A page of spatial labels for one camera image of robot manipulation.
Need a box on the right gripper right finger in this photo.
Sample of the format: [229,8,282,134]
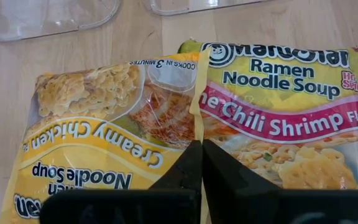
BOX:
[203,139,358,224]

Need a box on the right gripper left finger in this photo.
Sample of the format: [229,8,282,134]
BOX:
[39,139,203,224]

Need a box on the yellow creamy chicken ramen pack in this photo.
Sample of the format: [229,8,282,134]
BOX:
[0,49,211,224]

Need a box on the lime chili shrimp ramen pack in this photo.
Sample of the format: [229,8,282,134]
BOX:
[177,39,358,191]

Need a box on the clear plastic bin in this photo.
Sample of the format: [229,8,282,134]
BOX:
[0,0,121,44]
[143,0,273,17]

